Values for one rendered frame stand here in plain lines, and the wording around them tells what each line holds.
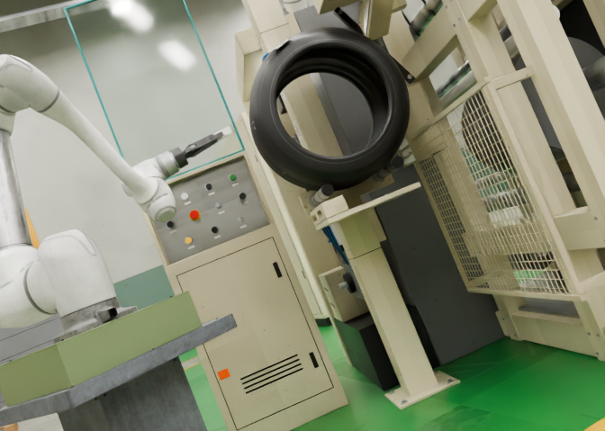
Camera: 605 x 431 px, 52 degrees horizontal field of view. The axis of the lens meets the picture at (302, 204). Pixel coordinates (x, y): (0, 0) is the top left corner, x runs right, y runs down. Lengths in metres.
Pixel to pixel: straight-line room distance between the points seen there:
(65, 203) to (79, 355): 9.84
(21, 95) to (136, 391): 0.93
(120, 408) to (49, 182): 9.87
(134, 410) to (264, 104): 1.14
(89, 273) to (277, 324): 1.35
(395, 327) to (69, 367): 1.51
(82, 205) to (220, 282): 8.51
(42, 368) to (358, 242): 1.45
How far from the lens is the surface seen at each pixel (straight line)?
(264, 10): 2.80
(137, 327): 1.61
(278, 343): 2.93
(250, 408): 2.97
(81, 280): 1.73
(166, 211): 2.16
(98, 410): 1.67
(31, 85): 2.02
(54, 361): 1.54
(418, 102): 2.70
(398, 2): 2.69
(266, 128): 2.25
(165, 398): 1.74
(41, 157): 11.53
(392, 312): 2.65
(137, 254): 11.17
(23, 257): 1.89
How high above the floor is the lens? 0.74
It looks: 4 degrees up
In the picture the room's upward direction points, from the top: 22 degrees counter-clockwise
